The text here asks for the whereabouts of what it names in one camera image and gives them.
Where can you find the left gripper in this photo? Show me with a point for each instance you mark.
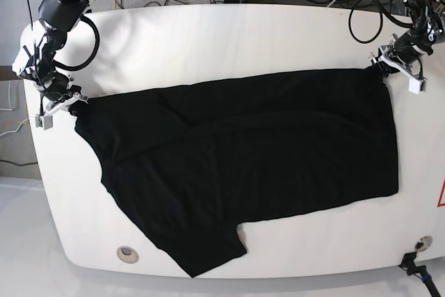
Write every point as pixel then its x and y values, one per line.
pixel 405 49

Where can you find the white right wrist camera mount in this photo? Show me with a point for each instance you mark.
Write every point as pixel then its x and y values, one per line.
pixel 44 117

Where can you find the red warning triangle sticker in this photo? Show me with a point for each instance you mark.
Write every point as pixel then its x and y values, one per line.
pixel 441 202

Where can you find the black clamp with cable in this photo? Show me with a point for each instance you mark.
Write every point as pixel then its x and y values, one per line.
pixel 421 272

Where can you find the silver table grommet right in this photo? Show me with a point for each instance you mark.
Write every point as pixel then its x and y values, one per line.
pixel 423 243

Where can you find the black T-shirt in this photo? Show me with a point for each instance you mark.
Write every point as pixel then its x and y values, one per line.
pixel 188 164

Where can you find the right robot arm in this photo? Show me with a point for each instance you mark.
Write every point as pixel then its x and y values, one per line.
pixel 36 58

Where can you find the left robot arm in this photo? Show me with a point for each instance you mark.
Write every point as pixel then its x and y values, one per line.
pixel 427 16

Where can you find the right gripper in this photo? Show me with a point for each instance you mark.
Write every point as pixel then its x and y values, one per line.
pixel 55 87

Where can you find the table grommet hole left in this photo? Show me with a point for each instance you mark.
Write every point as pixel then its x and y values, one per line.
pixel 127 255

